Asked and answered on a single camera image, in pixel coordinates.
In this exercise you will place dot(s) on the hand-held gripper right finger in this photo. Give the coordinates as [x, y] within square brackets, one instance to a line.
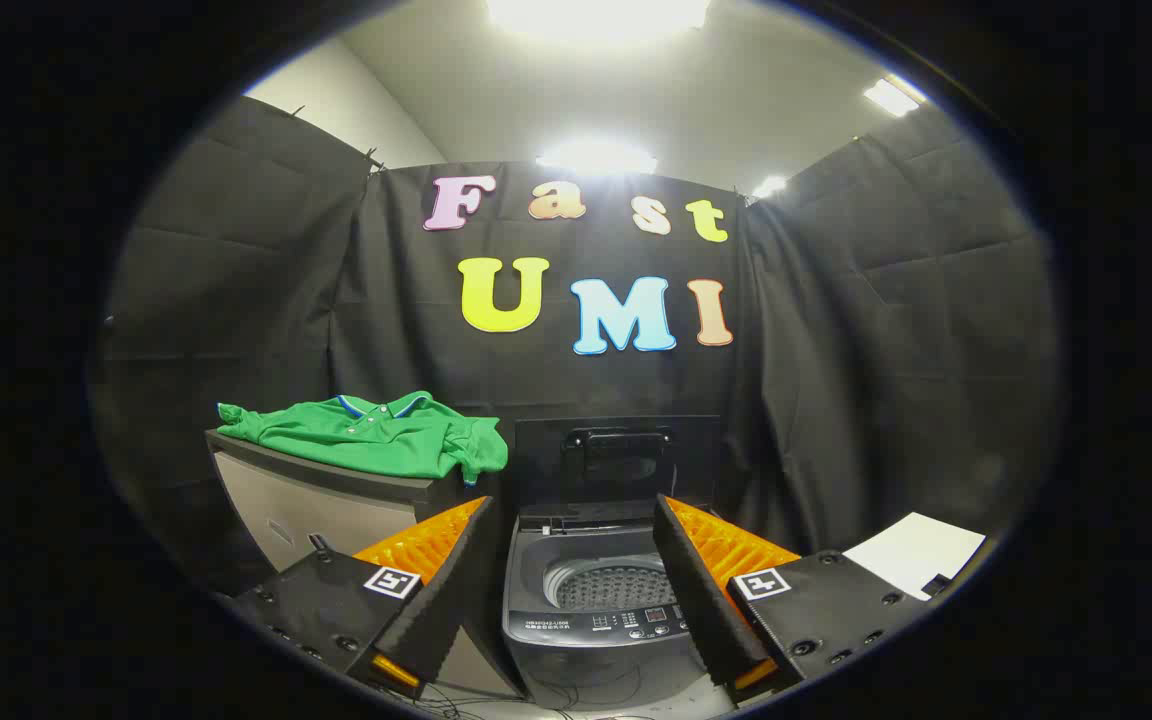
[696, 590]

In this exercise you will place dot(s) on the rectangular ceiling light panel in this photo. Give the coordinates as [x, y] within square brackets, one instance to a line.
[891, 97]

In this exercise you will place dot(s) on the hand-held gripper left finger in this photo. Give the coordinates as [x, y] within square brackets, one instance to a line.
[456, 580]

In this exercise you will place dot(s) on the small ceiling light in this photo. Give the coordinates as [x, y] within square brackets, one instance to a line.
[770, 186]

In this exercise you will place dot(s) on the grey washing machine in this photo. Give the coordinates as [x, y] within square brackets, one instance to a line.
[596, 640]

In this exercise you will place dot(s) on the long ceiling light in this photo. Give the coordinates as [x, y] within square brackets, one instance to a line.
[596, 157]

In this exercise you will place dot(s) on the white flat board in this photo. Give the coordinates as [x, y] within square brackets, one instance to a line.
[916, 550]

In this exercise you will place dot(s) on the black backdrop cloth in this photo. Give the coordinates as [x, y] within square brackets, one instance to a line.
[836, 380]

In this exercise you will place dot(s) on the large ceiling light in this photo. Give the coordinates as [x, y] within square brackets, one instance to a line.
[596, 15]

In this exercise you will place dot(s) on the green polo shirt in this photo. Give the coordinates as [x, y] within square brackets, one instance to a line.
[376, 440]

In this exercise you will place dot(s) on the grey cabinet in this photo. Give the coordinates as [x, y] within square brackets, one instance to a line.
[316, 510]

